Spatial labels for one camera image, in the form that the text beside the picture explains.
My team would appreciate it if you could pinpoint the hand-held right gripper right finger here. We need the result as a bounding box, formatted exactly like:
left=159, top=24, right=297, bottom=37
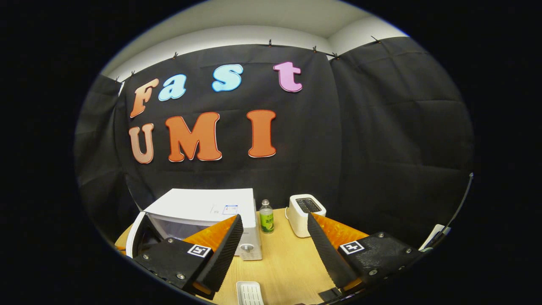
left=306, top=213, right=424, bottom=297

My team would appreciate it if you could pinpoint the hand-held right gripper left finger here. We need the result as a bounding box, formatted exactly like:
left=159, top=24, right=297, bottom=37
left=132, top=214, right=246, bottom=300

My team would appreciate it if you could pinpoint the white microwave oven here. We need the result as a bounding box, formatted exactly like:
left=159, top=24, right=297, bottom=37
left=126, top=188, right=263, bottom=261

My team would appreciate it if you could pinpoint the white toaster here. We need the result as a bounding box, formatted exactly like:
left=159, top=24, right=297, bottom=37
left=286, top=194, right=327, bottom=238

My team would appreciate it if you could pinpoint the white rectangular dish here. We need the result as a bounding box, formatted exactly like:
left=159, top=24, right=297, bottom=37
left=236, top=281, right=265, bottom=305

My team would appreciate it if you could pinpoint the green label drink bottle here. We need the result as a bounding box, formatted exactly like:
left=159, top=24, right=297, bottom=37
left=259, top=199, right=275, bottom=234

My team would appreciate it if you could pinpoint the small white box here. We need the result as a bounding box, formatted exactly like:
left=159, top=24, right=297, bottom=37
left=419, top=224, right=451, bottom=251

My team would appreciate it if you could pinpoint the thin black cable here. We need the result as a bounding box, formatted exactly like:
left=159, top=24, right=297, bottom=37
left=423, top=173, right=474, bottom=250

